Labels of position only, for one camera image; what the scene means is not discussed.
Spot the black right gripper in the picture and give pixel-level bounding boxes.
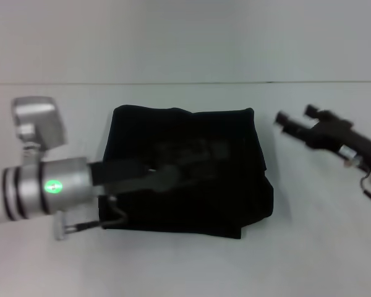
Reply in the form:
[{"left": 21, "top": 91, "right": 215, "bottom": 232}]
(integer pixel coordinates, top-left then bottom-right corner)
[{"left": 274, "top": 104, "right": 371, "bottom": 163}]

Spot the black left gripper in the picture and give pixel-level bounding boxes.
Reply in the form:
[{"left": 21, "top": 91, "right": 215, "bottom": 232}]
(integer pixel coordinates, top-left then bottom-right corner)
[{"left": 87, "top": 137, "right": 233, "bottom": 197}]

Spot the black shirt with FREE print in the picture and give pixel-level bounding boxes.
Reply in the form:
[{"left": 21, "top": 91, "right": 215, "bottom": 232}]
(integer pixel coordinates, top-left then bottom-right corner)
[{"left": 97, "top": 104, "right": 275, "bottom": 241}]

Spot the thin right gripper cable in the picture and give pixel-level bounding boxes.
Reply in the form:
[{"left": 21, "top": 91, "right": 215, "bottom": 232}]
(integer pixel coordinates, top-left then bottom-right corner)
[{"left": 339, "top": 145, "right": 371, "bottom": 207}]

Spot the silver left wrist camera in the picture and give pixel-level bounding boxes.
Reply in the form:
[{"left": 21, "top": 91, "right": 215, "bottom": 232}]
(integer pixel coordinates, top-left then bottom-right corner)
[{"left": 11, "top": 97, "right": 67, "bottom": 153}]

